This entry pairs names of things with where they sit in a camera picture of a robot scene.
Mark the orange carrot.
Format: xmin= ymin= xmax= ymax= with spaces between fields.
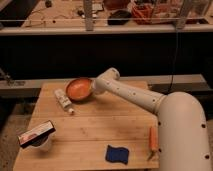
xmin=148 ymin=127 xmax=158 ymax=160

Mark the metal frame post left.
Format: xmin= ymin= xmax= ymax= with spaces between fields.
xmin=83 ymin=0 xmax=93 ymax=31

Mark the black object on bench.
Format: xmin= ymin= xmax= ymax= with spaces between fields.
xmin=107 ymin=10 xmax=131 ymax=25

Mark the wooden bamboo board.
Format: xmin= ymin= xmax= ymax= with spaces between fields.
xmin=13 ymin=83 xmax=159 ymax=171

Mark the orange ceramic bowl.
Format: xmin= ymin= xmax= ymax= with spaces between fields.
xmin=66 ymin=78 xmax=92 ymax=101

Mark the black hanging cable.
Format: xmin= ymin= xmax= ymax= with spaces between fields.
xmin=166 ymin=28 xmax=180 ymax=95

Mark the white tube bottle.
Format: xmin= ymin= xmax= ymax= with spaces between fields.
xmin=54 ymin=89 xmax=74 ymax=114

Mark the orange tool on bench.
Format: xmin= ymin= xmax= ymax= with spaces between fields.
xmin=131 ymin=4 xmax=153 ymax=25

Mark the blue sponge cloth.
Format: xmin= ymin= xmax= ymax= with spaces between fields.
xmin=105 ymin=145 xmax=129 ymax=165

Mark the metal frame post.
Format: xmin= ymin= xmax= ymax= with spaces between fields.
xmin=175 ymin=0 xmax=193 ymax=30
xmin=83 ymin=0 xmax=93 ymax=31

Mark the metal frame post right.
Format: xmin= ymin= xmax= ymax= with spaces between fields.
xmin=175 ymin=0 xmax=193 ymax=30

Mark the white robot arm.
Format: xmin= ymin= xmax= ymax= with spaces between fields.
xmin=92 ymin=68 xmax=213 ymax=171

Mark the dark rectangular box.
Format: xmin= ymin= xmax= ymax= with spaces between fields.
xmin=18 ymin=121 xmax=56 ymax=149

